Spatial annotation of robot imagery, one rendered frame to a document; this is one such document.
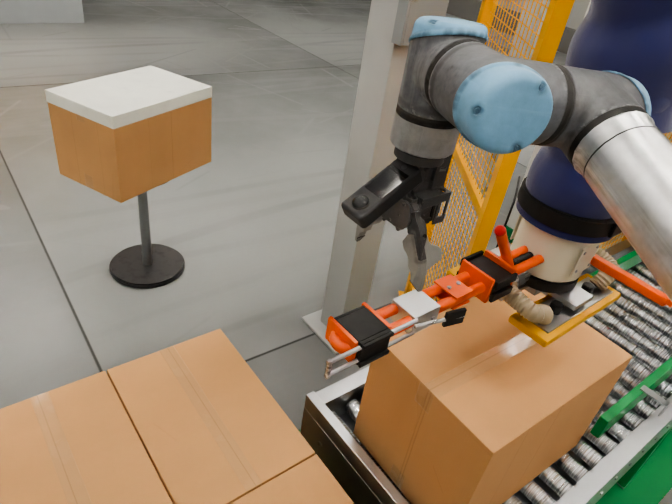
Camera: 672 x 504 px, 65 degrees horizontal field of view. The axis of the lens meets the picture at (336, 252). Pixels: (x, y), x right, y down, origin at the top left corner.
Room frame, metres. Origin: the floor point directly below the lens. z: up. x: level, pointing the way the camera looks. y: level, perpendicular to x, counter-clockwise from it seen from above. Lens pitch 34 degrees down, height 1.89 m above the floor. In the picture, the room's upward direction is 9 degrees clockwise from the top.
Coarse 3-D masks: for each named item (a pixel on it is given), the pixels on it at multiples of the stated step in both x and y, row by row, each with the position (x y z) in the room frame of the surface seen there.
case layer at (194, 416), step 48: (96, 384) 1.06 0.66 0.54; (144, 384) 1.09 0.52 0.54; (192, 384) 1.12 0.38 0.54; (240, 384) 1.15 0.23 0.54; (0, 432) 0.85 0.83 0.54; (48, 432) 0.87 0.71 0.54; (96, 432) 0.90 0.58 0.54; (144, 432) 0.92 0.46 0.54; (192, 432) 0.95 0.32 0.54; (240, 432) 0.97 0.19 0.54; (288, 432) 1.00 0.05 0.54; (0, 480) 0.72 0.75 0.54; (48, 480) 0.74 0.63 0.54; (96, 480) 0.76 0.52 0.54; (144, 480) 0.78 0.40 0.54; (192, 480) 0.80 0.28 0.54; (240, 480) 0.82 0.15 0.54; (288, 480) 0.85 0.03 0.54; (336, 480) 0.87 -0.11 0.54
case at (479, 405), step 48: (432, 336) 1.07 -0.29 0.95; (480, 336) 1.10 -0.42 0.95; (528, 336) 1.13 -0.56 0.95; (576, 336) 1.17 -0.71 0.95; (384, 384) 0.98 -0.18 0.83; (432, 384) 0.90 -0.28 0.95; (480, 384) 0.92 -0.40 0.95; (528, 384) 0.95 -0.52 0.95; (576, 384) 0.98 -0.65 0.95; (384, 432) 0.95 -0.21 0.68; (432, 432) 0.84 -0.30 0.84; (480, 432) 0.78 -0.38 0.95; (528, 432) 0.82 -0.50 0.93; (576, 432) 1.07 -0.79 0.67; (432, 480) 0.81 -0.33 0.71; (480, 480) 0.73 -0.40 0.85; (528, 480) 0.95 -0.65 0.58
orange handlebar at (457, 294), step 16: (512, 256) 1.01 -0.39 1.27; (464, 272) 0.91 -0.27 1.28; (608, 272) 1.02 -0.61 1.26; (624, 272) 1.01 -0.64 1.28; (432, 288) 0.83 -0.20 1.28; (448, 288) 0.83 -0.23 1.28; (464, 288) 0.85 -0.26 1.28; (480, 288) 0.86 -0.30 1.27; (640, 288) 0.97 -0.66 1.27; (448, 304) 0.80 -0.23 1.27; (464, 304) 0.83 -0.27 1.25; (400, 320) 0.72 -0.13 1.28; (336, 336) 0.66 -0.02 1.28
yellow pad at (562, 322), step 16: (592, 288) 1.06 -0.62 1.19; (608, 288) 1.12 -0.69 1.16; (560, 304) 0.98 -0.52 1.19; (592, 304) 1.03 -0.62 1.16; (608, 304) 1.06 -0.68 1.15; (512, 320) 0.94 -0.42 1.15; (560, 320) 0.95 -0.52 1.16; (576, 320) 0.97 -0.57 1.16; (544, 336) 0.89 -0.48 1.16; (560, 336) 0.91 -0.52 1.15
